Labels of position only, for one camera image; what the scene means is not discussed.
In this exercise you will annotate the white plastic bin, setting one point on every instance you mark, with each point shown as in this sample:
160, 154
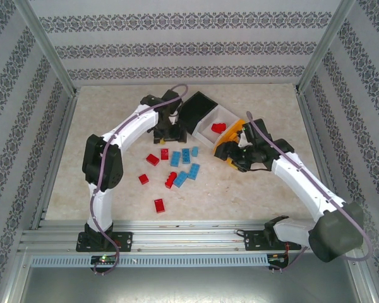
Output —
227, 116

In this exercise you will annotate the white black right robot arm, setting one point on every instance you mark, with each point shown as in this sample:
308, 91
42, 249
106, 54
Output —
303, 183

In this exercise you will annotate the long red lego brick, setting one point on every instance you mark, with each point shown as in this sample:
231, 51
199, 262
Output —
170, 180

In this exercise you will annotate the small blue lego brick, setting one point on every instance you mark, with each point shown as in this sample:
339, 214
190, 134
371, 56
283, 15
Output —
195, 151

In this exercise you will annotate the aluminium frame post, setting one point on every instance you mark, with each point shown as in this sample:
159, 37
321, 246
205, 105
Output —
323, 47
47, 47

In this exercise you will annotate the grey metal panel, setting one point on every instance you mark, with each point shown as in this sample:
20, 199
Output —
189, 287

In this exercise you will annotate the orange plastic bin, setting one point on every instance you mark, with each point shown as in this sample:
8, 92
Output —
229, 133

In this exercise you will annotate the black plastic bin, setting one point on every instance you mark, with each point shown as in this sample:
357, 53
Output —
197, 109

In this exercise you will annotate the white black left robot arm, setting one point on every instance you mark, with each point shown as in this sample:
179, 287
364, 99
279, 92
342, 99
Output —
129, 126

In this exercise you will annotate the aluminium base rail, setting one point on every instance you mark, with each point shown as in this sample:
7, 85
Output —
189, 240

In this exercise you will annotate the small circuit board green light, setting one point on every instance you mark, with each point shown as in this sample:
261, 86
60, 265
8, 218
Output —
104, 260

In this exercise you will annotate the aluminium side rail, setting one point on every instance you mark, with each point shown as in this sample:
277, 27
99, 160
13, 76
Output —
310, 126
65, 126

